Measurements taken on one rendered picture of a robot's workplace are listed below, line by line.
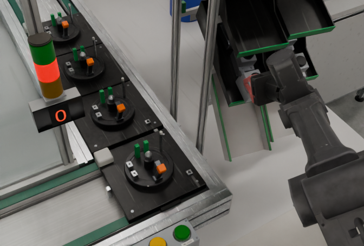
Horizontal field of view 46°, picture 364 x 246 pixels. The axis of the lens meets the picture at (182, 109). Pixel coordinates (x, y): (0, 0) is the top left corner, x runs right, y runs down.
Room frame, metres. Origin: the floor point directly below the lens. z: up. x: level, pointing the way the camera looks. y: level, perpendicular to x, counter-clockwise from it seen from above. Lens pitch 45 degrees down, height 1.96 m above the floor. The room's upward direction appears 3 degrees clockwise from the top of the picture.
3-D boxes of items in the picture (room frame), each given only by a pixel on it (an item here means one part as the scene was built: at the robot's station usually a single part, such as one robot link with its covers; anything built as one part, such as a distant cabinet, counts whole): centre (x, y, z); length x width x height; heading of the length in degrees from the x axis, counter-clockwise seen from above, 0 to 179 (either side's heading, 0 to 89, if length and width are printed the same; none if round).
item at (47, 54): (0.74, 0.31, 1.38); 0.05 x 0.05 x 0.05
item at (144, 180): (0.74, 0.09, 0.98); 0.14 x 0.14 x 0.02
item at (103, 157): (0.77, 0.22, 0.97); 0.05 x 0.05 x 0.04; 32
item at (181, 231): (0.55, -0.02, 0.96); 0.04 x 0.04 x 0.02
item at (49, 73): (0.74, 0.31, 1.33); 0.05 x 0.05 x 0.05
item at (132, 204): (0.74, 0.09, 0.96); 0.24 x 0.24 x 0.02; 32
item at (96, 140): (0.95, 0.22, 1.01); 0.24 x 0.24 x 0.13; 32
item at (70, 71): (1.16, 0.35, 1.01); 0.24 x 0.24 x 0.13; 32
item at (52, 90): (0.74, 0.31, 1.28); 0.05 x 0.05 x 0.05
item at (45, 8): (1.15, 0.34, 0.91); 1.24 x 0.33 x 0.10; 32
